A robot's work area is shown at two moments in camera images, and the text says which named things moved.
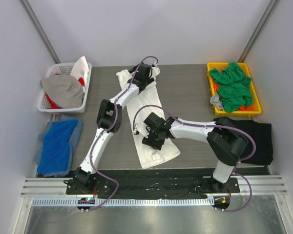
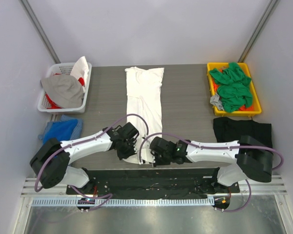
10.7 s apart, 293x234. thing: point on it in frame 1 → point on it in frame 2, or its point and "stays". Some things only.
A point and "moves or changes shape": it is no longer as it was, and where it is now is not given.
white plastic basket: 62,68 stays
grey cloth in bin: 214,101 stays
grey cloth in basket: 65,89 stays
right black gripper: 149,132 → 155,155
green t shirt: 234,87 stays
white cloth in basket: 81,69 stays
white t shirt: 149,100 moves or changes shape
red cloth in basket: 52,106 stays
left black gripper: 148,69 → 126,148
